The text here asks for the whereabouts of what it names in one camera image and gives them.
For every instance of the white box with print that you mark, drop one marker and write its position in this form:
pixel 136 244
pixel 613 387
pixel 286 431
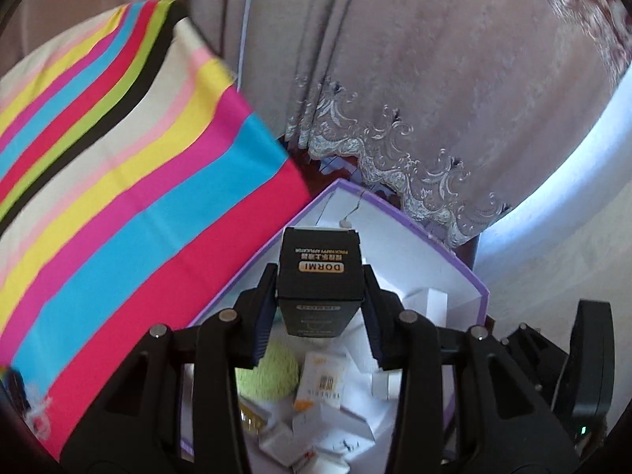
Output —
pixel 336 431

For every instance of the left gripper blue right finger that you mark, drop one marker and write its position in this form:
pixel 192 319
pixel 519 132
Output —
pixel 381 309

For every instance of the striped colourful cloth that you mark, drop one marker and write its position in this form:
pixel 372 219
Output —
pixel 136 182

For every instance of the orange white carton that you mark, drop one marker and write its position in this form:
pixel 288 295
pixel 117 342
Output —
pixel 322 380

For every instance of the beige embroidered curtain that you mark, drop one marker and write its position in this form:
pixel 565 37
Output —
pixel 463 107

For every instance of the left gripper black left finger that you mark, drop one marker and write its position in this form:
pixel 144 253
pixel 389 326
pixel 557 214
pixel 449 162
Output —
pixel 264 308

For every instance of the green fuzzy ball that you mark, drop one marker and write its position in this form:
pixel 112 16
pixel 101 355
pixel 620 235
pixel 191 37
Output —
pixel 274 378

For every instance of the black product box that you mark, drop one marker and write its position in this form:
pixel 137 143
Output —
pixel 320 284

